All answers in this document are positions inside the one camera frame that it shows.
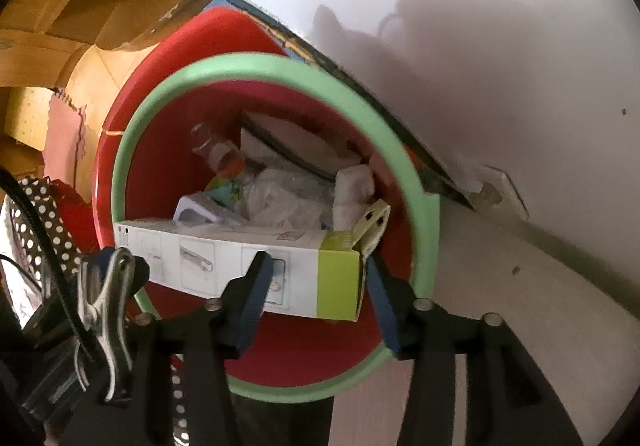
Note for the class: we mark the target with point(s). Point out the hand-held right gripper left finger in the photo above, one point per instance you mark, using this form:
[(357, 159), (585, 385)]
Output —
[(255, 306)]

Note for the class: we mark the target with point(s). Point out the white wall socket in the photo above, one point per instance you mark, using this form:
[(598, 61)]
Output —
[(500, 191)]

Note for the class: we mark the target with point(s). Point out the clear plastic bottle red label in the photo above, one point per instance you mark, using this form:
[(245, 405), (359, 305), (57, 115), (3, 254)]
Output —
[(220, 153)]

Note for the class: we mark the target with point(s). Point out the clear plastic bag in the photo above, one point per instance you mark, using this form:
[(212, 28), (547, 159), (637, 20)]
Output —
[(285, 196)]

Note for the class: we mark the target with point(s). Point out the red bin green rim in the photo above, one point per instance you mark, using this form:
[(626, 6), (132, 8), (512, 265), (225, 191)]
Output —
[(300, 356)]

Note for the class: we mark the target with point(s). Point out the red bin lid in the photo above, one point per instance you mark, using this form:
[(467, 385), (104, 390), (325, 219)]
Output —
[(215, 33)]

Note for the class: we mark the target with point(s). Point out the brown polka dot bag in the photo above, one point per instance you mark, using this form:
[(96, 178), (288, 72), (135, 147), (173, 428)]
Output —
[(67, 246)]

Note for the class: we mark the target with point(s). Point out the white plastic tray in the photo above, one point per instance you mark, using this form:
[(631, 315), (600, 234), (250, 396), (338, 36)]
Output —
[(192, 211)]

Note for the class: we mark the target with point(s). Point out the colourful foam puzzle mat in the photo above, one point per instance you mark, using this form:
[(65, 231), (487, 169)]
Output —
[(65, 141)]

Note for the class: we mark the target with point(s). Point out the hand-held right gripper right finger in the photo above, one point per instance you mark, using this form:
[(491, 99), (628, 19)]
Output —
[(385, 311)]

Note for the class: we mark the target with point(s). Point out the white box green end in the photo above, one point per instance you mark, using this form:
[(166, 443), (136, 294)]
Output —
[(200, 256)]

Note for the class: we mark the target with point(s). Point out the metal spring clip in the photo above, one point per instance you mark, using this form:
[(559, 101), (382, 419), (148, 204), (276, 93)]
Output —
[(107, 306)]

